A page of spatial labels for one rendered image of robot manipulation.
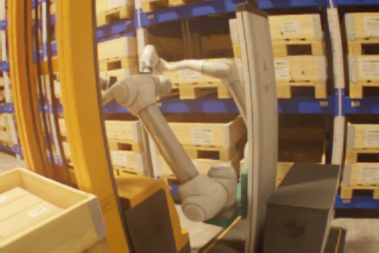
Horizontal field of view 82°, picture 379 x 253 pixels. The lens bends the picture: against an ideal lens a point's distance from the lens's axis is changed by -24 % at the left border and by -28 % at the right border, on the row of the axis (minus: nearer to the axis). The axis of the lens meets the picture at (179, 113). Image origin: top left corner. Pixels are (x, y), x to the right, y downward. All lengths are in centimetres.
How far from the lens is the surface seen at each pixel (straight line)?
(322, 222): 135
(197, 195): 122
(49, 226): 109
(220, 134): 251
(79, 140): 121
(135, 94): 125
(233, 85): 197
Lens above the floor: 150
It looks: 10 degrees down
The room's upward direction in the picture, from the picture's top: 6 degrees counter-clockwise
